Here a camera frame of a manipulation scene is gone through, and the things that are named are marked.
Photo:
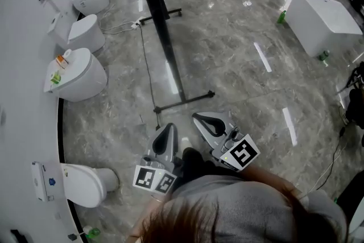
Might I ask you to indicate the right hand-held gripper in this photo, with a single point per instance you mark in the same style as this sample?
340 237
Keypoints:
240 153

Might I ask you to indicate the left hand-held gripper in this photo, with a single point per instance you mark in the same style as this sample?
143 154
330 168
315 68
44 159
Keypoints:
153 177

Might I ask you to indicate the person's right forearm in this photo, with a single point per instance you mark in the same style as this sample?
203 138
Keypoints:
261 176

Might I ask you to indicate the person's legs in black trousers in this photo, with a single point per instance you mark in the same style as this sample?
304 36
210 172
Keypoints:
196 165

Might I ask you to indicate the person's grey sweater torso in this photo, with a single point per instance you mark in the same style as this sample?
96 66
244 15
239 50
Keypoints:
250 207

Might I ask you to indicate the white toilet with blue sticker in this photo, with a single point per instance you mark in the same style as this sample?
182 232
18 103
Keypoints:
82 185

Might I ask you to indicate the white tankless toilet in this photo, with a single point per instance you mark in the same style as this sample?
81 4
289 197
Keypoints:
82 76

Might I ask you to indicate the clear green bottle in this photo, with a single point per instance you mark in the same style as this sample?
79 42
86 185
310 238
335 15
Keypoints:
92 232

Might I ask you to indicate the green tape roll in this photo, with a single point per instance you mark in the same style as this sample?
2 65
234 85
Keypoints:
57 77

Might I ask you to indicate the white power strip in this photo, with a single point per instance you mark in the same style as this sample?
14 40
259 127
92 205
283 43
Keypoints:
137 23

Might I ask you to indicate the orange box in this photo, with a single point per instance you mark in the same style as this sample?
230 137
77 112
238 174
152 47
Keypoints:
61 62

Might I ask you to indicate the white paper roll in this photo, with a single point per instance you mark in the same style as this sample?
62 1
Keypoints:
67 53

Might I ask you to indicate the white toilet with tank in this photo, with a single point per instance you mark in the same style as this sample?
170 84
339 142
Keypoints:
85 34

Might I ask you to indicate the white bathtub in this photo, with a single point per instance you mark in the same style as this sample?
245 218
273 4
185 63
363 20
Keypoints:
321 22

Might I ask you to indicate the black wall socket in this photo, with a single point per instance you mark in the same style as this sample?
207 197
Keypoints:
17 236

